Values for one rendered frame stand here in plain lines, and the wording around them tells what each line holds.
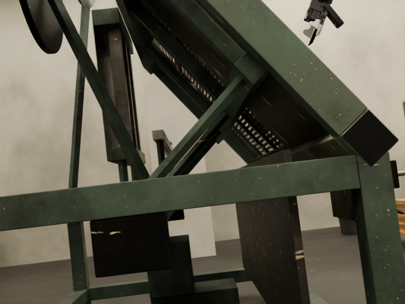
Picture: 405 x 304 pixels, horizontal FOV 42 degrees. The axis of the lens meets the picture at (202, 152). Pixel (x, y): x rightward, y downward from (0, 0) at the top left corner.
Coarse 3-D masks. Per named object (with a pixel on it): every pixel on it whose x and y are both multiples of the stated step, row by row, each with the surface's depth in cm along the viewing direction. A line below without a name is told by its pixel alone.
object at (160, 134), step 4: (152, 132) 229; (156, 132) 229; (160, 132) 229; (164, 132) 237; (152, 136) 229; (156, 136) 229; (160, 136) 229; (164, 136) 232; (156, 140) 233; (160, 140) 235; (164, 140) 237; (168, 140) 278; (164, 144) 259; (168, 144) 271; (164, 148) 285; (168, 148) 289; (172, 148) 334; (168, 152) 317
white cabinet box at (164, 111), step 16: (144, 80) 576; (144, 96) 575; (160, 96) 575; (160, 112) 574; (176, 112) 574; (160, 128) 573; (176, 128) 573; (176, 144) 572; (208, 208) 568; (176, 224) 566; (192, 224) 566; (208, 224) 567; (192, 240) 565; (208, 240) 566; (192, 256) 564
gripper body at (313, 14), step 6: (312, 0) 229; (318, 0) 227; (324, 0) 228; (330, 0) 226; (312, 6) 225; (318, 6) 227; (312, 12) 225; (318, 12) 226; (324, 12) 225; (306, 18) 231; (312, 18) 225; (318, 18) 225
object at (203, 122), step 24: (48, 0) 242; (72, 24) 241; (72, 48) 240; (96, 72) 240; (96, 96) 239; (120, 120) 239; (216, 120) 224; (72, 144) 353; (120, 144) 238; (192, 144) 151; (72, 168) 350; (120, 168) 292; (144, 168) 237; (168, 168) 149; (192, 168) 342
